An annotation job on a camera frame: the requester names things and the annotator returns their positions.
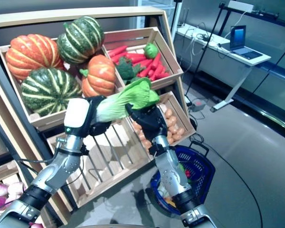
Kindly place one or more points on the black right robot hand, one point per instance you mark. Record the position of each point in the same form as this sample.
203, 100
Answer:
149, 123

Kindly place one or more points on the small leafy napa cabbage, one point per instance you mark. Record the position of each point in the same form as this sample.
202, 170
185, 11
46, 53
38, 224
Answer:
133, 95

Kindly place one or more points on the blue plastic shopping basket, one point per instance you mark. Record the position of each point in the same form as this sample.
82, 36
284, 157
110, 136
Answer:
194, 153

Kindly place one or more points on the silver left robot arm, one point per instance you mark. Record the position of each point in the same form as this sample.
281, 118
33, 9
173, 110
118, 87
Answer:
61, 166

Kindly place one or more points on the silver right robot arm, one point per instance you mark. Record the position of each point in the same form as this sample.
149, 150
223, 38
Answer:
171, 171

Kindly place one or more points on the wooden crate of potatoes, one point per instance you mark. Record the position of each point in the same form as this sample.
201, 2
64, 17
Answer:
183, 111

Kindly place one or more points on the black and white power strip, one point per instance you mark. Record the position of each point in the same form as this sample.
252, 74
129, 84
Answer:
188, 101

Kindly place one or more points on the red carrot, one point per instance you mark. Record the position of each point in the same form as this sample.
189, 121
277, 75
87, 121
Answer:
135, 56
118, 57
117, 51
162, 75
157, 70
142, 63
156, 60
146, 71

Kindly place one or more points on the grey box with red button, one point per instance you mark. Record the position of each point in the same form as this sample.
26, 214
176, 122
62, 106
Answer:
198, 104

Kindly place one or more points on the dark green broccoli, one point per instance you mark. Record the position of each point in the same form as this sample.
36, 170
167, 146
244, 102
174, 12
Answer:
127, 70

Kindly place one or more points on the red bell pepper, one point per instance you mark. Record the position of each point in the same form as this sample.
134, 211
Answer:
187, 173

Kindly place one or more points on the pale slatted wooden crate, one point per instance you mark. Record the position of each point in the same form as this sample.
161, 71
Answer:
114, 180

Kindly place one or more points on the orange pumpkin with green stem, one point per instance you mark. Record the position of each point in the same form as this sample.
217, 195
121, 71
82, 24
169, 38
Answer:
99, 76

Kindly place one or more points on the small round green cabbage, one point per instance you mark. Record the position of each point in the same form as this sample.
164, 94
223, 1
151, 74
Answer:
150, 50

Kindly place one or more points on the wooden crate of carrots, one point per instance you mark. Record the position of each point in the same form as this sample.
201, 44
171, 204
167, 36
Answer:
133, 35

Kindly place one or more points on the black tripod pole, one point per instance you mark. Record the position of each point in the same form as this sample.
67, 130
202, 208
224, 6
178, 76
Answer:
206, 45

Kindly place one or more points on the wooden crate of pumpkins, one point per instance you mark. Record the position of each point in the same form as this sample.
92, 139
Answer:
50, 118

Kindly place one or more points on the green striped pumpkin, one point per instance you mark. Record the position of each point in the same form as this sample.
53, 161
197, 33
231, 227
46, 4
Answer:
80, 38
50, 90

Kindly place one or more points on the open laptop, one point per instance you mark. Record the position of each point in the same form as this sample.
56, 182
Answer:
237, 35

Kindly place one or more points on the white standing desk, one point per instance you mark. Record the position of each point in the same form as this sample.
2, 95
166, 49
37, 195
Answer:
266, 58

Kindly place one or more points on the large orange pumpkin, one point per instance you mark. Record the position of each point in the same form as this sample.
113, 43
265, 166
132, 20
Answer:
31, 54

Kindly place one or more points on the white rectangular box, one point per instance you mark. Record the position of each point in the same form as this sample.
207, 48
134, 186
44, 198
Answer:
240, 6

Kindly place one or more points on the wooden crate of onions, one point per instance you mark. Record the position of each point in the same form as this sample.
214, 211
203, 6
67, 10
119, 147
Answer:
4, 168

